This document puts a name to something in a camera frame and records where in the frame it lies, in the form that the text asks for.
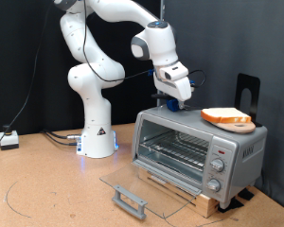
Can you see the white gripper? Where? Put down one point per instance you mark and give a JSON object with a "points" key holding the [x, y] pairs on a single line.
{"points": [[176, 90]]}

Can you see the black spatula with blue block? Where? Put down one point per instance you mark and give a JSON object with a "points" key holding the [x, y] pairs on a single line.
{"points": [[172, 105]]}

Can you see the toy bread slice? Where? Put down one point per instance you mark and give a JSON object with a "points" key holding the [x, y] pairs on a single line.
{"points": [[224, 115]]}

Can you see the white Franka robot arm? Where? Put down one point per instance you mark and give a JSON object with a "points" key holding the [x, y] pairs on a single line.
{"points": [[94, 135]]}

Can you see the silver oven knob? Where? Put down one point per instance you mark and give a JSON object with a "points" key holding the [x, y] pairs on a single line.
{"points": [[217, 164], [213, 185]]}

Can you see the silver toaster oven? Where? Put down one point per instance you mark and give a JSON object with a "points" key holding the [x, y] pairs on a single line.
{"points": [[243, 151]]}

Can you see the small round wooden board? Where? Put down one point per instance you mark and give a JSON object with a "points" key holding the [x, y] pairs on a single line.
{"points": [[239, 128]]}

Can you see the black metal bookend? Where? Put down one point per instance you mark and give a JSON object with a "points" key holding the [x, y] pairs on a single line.
{"points": [[239, 82]]}

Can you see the grey backdrop curtain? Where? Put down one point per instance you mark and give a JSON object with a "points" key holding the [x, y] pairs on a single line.
{"points": [[227, 38]]}

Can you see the wooden slatted block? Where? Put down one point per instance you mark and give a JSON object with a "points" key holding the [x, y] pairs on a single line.
{"points": [[206, 205]]}

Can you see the black foam pad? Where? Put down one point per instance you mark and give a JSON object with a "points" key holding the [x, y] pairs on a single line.
{"points": [[230, 205], [246, 194]]}

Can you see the black backdrop curtain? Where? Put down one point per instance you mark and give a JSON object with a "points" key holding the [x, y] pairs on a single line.
{"points": [[15, 47]]}

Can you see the white emergency stop box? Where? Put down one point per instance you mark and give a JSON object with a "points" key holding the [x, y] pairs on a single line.
{"points": [[9, 140]]}

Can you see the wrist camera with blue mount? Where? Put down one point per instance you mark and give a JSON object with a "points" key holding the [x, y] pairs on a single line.
{"points": [[191, 85]]}

